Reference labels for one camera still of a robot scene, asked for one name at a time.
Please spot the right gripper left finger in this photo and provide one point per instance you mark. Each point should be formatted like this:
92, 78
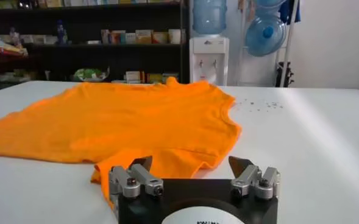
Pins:
136, 179

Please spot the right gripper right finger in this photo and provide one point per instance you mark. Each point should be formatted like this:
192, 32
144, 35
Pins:
249, 179

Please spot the orange t-shirt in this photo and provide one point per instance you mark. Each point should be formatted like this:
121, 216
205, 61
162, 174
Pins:
121, 121

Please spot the green yellow medicine box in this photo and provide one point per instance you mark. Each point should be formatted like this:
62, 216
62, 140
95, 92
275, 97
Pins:
154, 78

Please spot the black tripod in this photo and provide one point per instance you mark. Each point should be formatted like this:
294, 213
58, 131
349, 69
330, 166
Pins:
278, 74

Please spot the green white plastic bag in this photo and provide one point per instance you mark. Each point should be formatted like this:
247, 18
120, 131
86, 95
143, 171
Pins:
89, 74

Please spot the white water dispenser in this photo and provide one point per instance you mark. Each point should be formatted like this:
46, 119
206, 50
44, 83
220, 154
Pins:
208, 61

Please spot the black shelving unit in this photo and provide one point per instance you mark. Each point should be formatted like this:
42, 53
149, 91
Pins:
84, 58

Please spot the white metal jug rack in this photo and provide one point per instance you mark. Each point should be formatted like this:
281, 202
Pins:
289, 45

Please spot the yellow white medicine box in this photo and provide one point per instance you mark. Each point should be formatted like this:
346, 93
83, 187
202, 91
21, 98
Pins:
143, 36

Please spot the red orange medicine box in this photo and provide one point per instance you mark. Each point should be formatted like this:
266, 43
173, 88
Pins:
115, 37

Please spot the flat white medicine box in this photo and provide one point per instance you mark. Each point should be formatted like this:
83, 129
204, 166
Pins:
93, 42

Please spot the orange white medicine box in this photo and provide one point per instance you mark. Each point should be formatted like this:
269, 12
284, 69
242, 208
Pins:
160, 37

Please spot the white paper cup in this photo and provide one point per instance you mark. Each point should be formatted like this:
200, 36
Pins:
175, 36

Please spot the blue plastic bottle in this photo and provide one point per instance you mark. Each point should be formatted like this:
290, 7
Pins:
61, 33

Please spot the blue water jug with label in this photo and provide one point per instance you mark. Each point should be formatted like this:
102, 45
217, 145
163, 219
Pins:
209, 16

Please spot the dark blue hanging cloth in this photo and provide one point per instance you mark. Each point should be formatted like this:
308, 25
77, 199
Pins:
284, 12

